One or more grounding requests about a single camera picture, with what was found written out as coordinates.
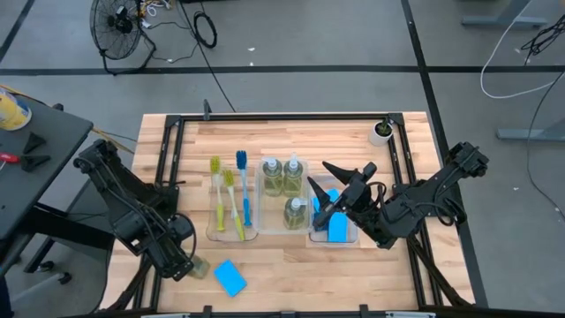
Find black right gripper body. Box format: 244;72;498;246
313;162;380;231

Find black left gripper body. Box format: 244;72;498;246
149;240;196;283

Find light blue sponge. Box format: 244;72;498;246
312;188;342;214
213;259;248;298
328;212;350;244

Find clear green dish soap bottle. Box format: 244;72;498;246
189;254;212;280
262;156;283;198
283;197;309;231
282;152;305;199

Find blue dish brush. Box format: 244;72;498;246
236;149;253;228

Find clear low plastic bin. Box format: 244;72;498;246
307;174;358;246

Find white pot with small plant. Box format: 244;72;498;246
368;117;395;147

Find clear tall plastic bin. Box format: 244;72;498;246
254;157;313;235

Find clear shallow plastic tray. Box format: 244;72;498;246
206;175;260;243

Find black side table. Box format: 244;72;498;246
0;86;118;288

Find black triangular part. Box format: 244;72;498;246
22;131;48;155
19;154;51;173

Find yellow and white roll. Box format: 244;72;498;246
0;87;33;132

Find grey desk foot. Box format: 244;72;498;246
461;0;548;27

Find black floor fan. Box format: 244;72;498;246
89;0;156;75

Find yellow cable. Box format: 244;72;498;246
91;126;136;155

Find black floor cable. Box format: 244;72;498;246
178;0;237;114
526;72;565;220

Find white floor cable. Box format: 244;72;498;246
479;0;565;100

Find black coiled cable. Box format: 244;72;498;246
192;11;218;49

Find black cable bundle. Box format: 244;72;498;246
520;15;565;57

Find white cords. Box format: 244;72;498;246
139;0;172;18

